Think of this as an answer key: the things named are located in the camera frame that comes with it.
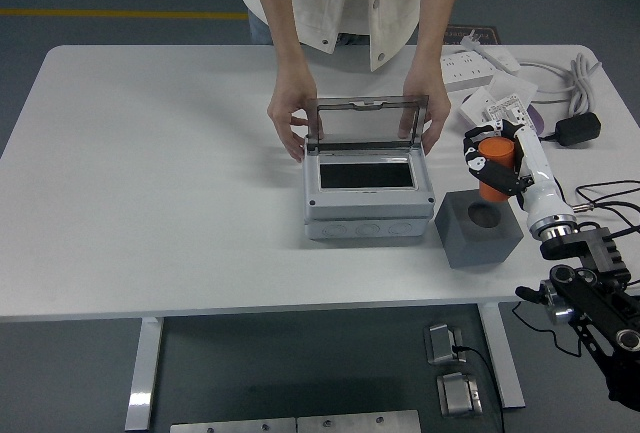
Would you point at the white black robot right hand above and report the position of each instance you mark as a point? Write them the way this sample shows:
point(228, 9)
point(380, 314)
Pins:
point(542, 188)

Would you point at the white flat panel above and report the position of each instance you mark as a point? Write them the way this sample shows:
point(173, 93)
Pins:
point(472, 109)

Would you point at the metal floor socket box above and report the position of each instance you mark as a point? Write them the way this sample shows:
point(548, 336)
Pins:
point(457, 395)
point(442, 345)

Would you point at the labelled packaged wall socket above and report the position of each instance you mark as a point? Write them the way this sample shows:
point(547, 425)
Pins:
point(507, 110)

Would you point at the person's left hand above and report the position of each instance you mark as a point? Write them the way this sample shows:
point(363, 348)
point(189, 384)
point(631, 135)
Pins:
point(437, 103)

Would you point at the brown floor sign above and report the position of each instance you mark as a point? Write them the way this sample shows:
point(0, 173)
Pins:
point(480, 33)

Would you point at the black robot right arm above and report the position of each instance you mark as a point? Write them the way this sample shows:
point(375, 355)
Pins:
point(600, 298)

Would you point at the white table leg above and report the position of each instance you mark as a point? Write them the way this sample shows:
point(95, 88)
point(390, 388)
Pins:
point(142, 373)
point(505, 358)

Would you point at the person's right forearm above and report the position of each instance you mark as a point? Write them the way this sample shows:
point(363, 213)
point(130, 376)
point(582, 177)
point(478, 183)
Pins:
point(285, 18)

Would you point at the smoky transparent box lid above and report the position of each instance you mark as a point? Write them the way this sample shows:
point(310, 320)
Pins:
point(367, 123)

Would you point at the person's left forearm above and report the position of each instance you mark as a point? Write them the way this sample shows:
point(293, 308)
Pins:
point(435, 28)

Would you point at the white power plug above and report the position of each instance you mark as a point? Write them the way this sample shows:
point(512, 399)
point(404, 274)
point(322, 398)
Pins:
point(471, 39)

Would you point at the grey block battery holder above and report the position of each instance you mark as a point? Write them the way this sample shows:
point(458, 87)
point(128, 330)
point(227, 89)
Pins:
point(470, 248)

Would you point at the person's right hand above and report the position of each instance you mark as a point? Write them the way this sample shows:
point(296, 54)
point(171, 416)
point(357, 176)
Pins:
point(290, 103)

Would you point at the grey plastic enclosure box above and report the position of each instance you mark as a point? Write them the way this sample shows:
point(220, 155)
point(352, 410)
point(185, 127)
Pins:
point(367, 213)

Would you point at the black power adapter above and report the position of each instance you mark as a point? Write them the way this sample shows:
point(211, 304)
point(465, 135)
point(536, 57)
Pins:
point(580, 129)

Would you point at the white power strip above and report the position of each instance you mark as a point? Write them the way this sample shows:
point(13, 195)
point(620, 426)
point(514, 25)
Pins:
point(470, 70)

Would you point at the orange cylindrical battery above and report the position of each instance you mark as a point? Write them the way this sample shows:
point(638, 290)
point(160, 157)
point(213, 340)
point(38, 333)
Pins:
point(497, 150)

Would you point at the grey metal floor plate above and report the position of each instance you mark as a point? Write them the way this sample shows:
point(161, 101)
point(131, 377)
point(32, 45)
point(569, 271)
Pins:
point(357, 423)
point(232, 427)

